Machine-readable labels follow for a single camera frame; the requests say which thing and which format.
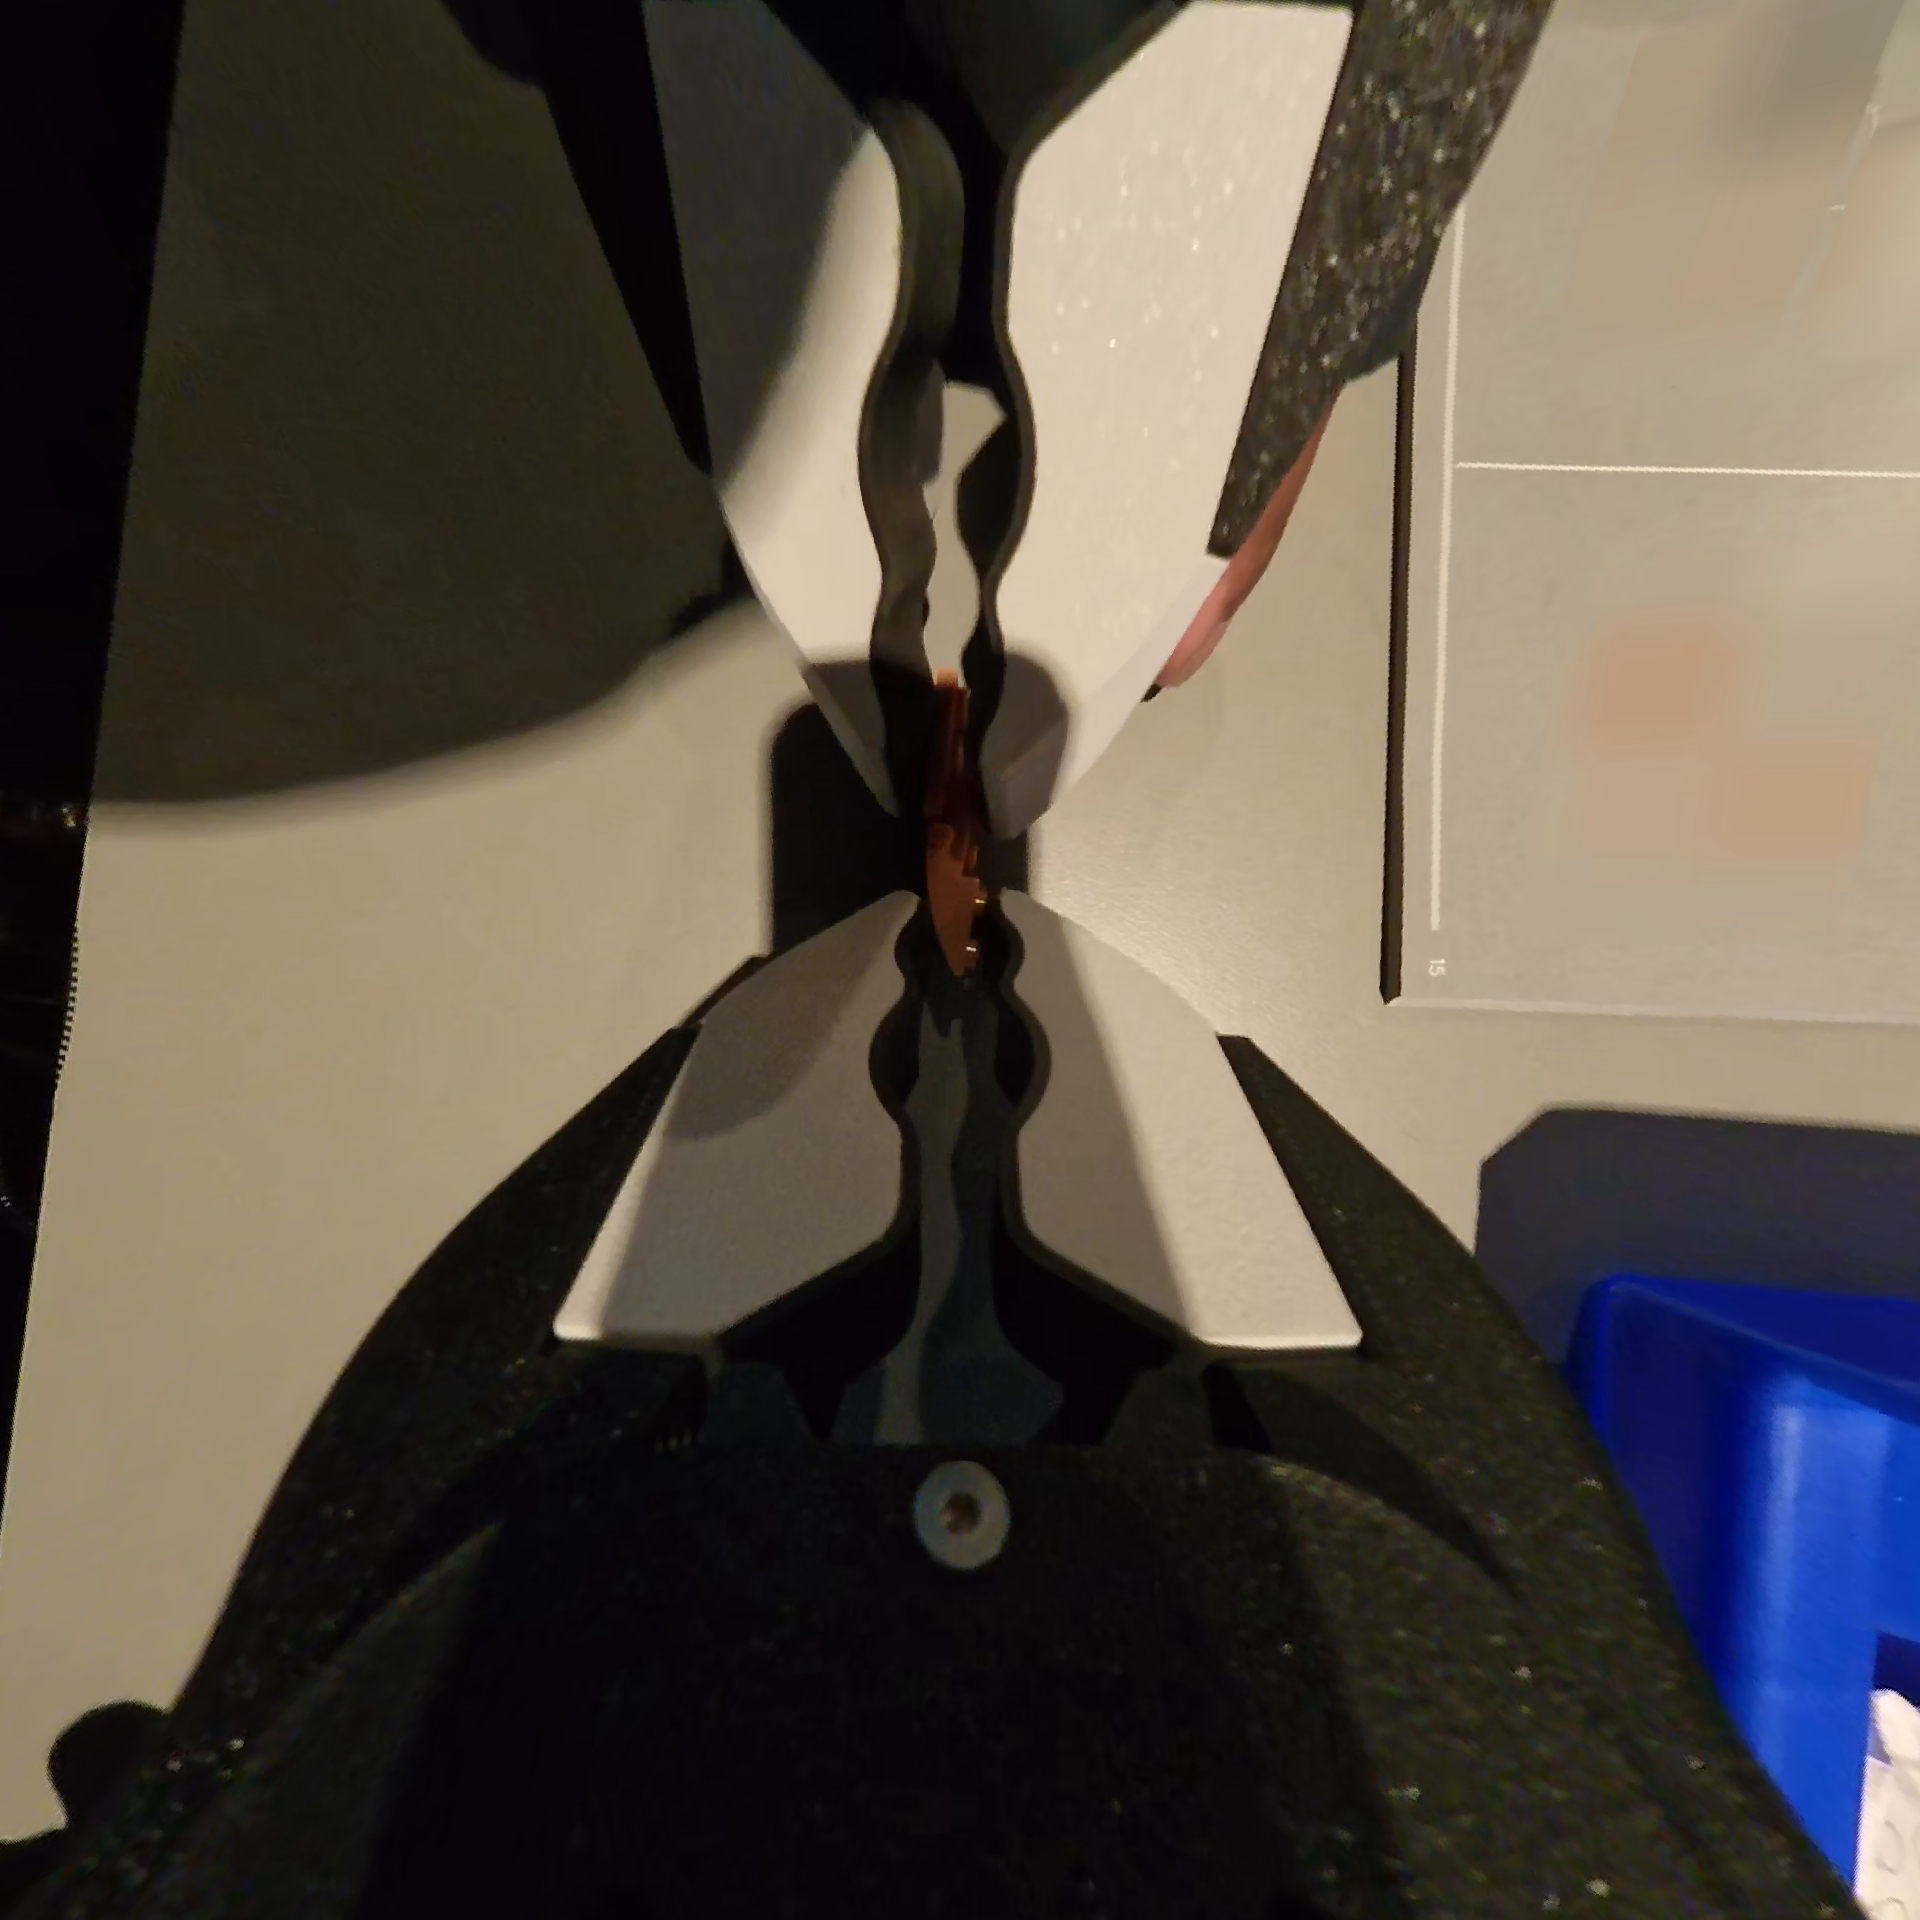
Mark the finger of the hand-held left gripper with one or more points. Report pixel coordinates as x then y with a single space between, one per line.
1142 376
797 376

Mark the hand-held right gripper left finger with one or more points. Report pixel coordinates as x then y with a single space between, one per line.
750 1201

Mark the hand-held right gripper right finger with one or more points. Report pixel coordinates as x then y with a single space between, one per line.
1172 1201

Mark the small orange toy brick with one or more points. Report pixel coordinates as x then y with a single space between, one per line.
962 922

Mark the orange toy brick plate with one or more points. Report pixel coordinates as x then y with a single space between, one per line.
954 750

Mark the blue plastic bin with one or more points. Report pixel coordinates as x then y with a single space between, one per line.
1694 1499

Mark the grey desk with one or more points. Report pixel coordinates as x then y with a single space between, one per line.
375 1049

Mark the person's left hand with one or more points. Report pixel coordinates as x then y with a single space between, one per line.
1231 616

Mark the grey instruction booklet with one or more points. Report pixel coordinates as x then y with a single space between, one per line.
1652 930

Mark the person's black jacket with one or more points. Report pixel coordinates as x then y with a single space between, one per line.
61 451

